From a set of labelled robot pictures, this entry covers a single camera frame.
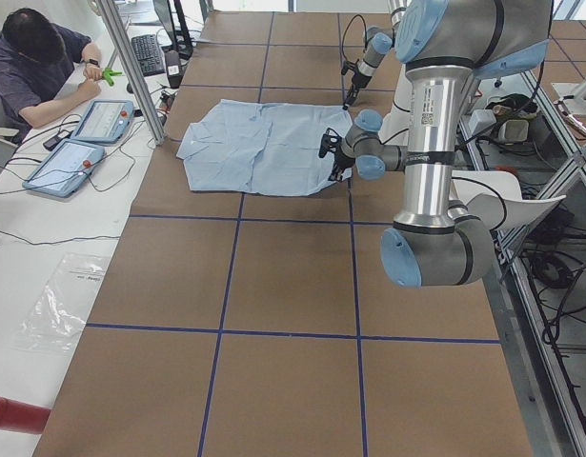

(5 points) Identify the near blue teach pendant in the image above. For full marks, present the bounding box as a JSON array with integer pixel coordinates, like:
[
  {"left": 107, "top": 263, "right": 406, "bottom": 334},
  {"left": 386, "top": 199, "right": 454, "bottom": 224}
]
[{"left": 22, "top": 139, "right": 105, "bottom": 198}]

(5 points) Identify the seated person in blue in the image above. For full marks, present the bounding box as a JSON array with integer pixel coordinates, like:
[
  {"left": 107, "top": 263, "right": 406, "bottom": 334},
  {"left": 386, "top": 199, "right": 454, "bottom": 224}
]
[{"left": 0, "top": 8, "right": 103, "bottom": 144}]

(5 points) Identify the small black phone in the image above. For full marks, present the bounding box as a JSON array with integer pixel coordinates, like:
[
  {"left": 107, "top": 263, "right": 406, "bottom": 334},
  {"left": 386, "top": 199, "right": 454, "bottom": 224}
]
[{"left": 43, "top": 131, "right": 69, "bottom": 151}]

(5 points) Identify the far blue teach pendant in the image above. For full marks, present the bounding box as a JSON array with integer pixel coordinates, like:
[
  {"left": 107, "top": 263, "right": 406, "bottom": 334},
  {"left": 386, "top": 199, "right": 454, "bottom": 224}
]
[{"left": 71, "top": 100, "right": 134, "bottom": 145}]

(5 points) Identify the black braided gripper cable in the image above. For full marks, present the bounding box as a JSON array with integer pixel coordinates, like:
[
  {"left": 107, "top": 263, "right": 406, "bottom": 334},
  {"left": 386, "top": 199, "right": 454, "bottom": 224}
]
[{"left": 338, "top": 13, "right": 370, "bottom": 63}]

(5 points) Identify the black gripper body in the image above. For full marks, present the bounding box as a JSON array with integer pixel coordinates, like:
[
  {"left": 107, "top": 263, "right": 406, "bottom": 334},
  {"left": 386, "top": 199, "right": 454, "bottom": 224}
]
[
  {"left": 332, "top": 149, "right": 352, "bottom": 172},
  {"left": 350, "top": 72, "right": 369, "bottom": 94}
]

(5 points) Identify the light blue button-up shirt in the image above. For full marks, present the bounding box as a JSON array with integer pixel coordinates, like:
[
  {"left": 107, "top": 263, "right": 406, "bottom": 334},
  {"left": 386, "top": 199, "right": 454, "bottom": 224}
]
[{"left": 176, "top": 99, "right": 352, "bottom": 196}]

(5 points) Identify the clear plastic bag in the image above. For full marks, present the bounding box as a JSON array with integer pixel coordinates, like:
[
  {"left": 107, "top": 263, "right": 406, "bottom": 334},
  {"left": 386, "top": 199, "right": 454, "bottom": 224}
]
[{"left": 13, "top": 253, "right": 111, "bottom": 354}]

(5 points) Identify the white plastic chair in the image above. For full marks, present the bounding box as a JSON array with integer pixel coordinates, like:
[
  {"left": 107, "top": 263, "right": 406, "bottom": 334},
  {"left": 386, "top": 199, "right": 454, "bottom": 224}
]
[{"left": 453, "top": 170, "right": 566, "bottom": 230}]

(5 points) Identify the aluminium frame post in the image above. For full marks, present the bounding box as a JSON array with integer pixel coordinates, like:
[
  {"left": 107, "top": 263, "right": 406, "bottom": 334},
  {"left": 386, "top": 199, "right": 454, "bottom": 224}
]
[{"left": 96, "top": 0, "right": 165, "bottom": 146}]

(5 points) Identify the black keyboard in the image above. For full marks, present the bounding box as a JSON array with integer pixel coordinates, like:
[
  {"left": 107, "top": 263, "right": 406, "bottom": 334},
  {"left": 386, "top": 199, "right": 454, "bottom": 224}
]
[{"left": 131, "top": 34, "right": 165, "bottom": 76}]

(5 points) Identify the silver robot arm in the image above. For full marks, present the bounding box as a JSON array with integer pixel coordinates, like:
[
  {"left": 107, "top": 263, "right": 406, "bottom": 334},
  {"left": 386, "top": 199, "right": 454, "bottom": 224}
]
[
  {"left": 319, "top": 1, "right": 553, "bottom": 288},
  {"left": 340, "top": 1, "right": 411, "bottom": 110}
]

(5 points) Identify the red cylinder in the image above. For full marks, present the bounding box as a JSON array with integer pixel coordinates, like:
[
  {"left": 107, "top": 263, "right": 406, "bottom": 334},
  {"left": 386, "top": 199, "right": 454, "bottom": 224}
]
[{"left": 0, "top": 397, "right": 51, "bottom": 434}]

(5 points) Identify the blue teach pendant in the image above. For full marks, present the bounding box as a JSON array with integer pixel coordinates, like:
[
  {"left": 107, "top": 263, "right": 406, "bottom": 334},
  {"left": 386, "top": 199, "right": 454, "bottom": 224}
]
[
  {"left": 22, "top": 139, "right": 105, "bottom": 198},
  {"left": 71, "top": 100, "right": 134, "bottom": 145}
]

